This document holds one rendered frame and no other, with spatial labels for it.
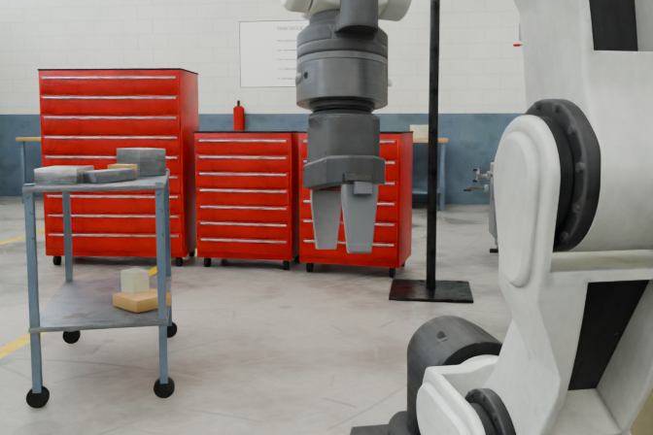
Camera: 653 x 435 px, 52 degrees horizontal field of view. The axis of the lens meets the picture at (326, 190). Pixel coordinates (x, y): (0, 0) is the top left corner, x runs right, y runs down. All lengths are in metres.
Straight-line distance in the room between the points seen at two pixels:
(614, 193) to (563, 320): 0.13
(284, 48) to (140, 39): 2.05
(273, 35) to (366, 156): 8.83
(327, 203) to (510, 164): 0.19
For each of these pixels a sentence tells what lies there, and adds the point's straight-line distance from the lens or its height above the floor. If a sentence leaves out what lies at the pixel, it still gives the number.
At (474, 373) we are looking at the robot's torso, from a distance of 0.93.
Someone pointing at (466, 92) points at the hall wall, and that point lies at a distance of 9.12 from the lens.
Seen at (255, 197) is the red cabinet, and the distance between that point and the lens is 4.87.
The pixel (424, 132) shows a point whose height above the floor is 0.95.
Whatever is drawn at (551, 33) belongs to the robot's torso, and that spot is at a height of 1.14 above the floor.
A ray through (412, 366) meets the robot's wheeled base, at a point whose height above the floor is 0.70.
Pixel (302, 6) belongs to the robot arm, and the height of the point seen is 1.17.
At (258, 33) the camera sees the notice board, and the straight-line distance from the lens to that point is 9.45.
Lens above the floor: 1.06
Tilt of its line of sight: 6 degrees down
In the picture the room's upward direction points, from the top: straight up
